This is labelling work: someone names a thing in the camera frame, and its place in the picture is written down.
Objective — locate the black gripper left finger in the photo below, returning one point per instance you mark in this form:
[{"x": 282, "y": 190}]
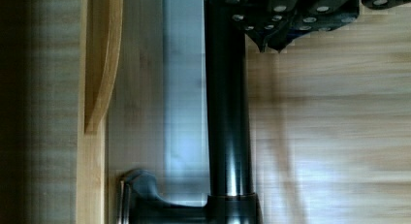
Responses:
[{"x": 277, "y": 23}]

